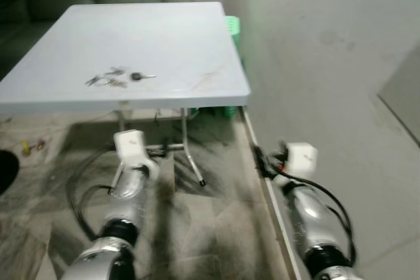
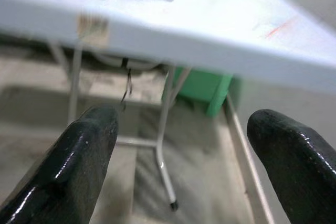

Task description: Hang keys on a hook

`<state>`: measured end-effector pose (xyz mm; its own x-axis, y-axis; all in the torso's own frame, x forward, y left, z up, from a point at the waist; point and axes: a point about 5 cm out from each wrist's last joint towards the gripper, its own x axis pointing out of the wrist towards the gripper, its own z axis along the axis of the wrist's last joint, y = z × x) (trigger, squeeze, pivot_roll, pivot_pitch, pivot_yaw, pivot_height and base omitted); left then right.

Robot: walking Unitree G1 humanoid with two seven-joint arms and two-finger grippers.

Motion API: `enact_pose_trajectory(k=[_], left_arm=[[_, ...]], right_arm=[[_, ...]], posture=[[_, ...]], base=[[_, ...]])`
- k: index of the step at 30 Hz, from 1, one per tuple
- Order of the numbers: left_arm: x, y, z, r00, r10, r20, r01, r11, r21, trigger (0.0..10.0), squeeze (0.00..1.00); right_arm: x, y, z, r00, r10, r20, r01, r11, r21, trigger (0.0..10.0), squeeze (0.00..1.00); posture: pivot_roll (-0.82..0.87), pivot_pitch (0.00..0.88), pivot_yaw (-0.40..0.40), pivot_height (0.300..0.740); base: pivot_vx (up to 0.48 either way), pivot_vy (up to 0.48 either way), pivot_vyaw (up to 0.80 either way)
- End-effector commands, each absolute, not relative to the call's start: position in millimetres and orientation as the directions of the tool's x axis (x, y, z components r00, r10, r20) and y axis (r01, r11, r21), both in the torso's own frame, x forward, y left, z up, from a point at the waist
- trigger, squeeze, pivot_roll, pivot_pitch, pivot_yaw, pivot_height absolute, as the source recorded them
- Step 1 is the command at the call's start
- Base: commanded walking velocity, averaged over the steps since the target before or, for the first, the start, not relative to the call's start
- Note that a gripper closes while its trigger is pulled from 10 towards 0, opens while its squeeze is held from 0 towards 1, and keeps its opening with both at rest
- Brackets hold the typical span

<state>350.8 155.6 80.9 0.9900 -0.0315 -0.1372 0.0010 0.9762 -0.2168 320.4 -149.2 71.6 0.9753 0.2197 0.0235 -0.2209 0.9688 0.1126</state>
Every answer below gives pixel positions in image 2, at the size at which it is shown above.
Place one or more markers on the white baseboard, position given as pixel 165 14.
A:
pixel 249 155

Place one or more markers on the green box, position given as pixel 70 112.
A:
pixel 199 85

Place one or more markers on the white folding table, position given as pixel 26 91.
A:
pixel 210 24

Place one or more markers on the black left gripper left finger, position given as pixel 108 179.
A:
pixel 71 166

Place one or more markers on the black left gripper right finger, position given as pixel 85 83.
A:
pixel 296 171

